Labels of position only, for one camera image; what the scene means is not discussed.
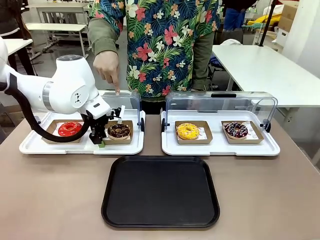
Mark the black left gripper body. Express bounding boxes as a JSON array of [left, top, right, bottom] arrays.
[[86, 106, 121, 137]]

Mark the person right forearm green sleeve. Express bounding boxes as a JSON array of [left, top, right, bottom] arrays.
[[87, 17, 120, 58]]

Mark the person left forearm green sleeve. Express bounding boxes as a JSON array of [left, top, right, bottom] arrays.
[[190, 31, 216, 92]]

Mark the chocolate sprinkled donut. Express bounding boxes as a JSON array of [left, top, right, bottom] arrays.
[[107, 123, 132, 141]]

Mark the white display tray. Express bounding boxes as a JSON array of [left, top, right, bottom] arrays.
[[160, 109, 281, 157], [18, 109, 147, 156]]

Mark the red glazed donut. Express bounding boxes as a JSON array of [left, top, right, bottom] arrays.
[[57, 121, 84, 137]]

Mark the cardboard tray under red donut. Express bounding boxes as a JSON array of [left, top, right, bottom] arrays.
[[41, 119, 85, 145]]

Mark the black serving tray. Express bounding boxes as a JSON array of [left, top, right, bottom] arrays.
[[100, 155, 221, 229]]

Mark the yellow glazed donut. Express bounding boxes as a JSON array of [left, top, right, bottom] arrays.
[[176, 122, 200, 141]]

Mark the cardboard tray under yellow donut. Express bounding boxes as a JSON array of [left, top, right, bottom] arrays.
[[174, 120, 214, 146]]

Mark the dark purple striped donut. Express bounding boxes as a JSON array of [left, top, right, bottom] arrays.
[[223, 121, 249, 140]]

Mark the person right hand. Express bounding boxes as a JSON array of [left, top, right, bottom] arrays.
[[92, 51, 121, 97]]

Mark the clear plastic display lid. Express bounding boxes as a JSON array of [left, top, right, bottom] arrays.
[[161, 90, 279, 134], [97, 89, 145, 133]]

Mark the person torso in floral shirt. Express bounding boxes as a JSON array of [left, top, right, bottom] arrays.
[[88, 0, 224, 99]]

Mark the white paper liner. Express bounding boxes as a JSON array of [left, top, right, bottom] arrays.
[[196, 125, 209, 140], [245, 121, 259, 140]]

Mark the white bench table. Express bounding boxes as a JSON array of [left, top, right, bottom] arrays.
[[24, 23, 89, 60]]

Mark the small white table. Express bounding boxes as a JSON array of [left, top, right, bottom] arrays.
[[2, 38, 34, 57]]

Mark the white cloth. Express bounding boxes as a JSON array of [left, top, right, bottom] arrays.
[[220, 38, 242, 46]]

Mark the large white table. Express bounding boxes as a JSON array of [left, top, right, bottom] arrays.
[[211, 43, 320, 109]]

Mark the background person in blue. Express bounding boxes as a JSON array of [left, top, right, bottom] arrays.
[[222, 0, 248, 31]]

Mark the black slanted pole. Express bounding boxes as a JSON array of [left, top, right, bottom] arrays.
[[258, 0, 281, 47]]

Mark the yellow fabric bundle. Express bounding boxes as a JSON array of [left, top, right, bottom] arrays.
[[257, 12, 284, 29]]

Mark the white storage box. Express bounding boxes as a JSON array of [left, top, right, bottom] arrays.
[[274, 27, 291, 50]]

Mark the brown cardboard box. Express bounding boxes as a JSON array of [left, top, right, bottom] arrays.
[[278, 1, 300, 33]]

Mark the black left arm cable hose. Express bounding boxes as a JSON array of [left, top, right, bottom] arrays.
[[4, 84, 93, 142]]

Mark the white table with frame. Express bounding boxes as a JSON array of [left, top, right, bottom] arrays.
[[26, 2, 93, 48]]

